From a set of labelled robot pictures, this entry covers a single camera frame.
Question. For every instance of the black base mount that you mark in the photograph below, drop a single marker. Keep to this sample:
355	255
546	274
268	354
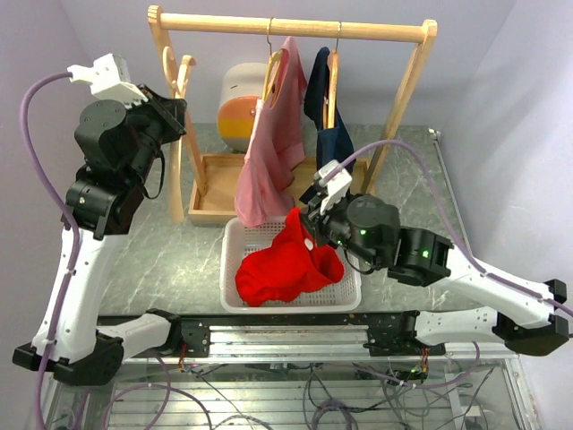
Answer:
187	337
393	334

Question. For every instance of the light wooden hanger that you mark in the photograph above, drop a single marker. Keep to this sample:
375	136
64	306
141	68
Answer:
177	82

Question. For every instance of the brown wooden hanger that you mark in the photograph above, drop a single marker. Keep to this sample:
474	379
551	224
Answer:
330	96

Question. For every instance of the aluminium rail frame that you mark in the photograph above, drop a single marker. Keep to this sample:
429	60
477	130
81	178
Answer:
268	340

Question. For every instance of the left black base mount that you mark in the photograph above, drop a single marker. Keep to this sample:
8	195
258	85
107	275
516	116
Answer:
187	337

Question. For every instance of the navy blue t shirt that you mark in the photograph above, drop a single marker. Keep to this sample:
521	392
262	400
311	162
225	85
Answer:
333	142

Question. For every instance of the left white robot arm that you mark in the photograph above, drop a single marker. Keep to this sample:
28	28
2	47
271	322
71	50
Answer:
120	142

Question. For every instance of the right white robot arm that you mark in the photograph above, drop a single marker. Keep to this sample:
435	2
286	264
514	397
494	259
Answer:
368	233

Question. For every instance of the pink t shirt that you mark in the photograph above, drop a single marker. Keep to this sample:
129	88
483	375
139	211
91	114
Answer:
276	146

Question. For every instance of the white plastic basket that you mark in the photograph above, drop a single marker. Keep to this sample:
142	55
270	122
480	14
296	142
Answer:
240	241

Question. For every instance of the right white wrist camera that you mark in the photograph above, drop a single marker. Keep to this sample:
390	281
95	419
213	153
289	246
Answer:
334	182

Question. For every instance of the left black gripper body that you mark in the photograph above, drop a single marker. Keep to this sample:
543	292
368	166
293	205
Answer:
166	125

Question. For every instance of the white orange round appliance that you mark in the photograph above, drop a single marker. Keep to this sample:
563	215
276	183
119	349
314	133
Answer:
241	88

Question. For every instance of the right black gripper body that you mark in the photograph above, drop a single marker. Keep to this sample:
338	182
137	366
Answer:
329	226

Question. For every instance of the wooden clothes rack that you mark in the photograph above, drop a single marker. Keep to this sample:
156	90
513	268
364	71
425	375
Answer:
199	183

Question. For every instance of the red t shirt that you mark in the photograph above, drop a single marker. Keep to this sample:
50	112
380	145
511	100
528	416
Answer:
291	266

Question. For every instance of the yellow wooden hanger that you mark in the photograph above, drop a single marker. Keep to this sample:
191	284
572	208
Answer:
275	58

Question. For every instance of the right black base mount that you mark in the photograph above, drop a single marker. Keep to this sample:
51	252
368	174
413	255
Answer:
393	334

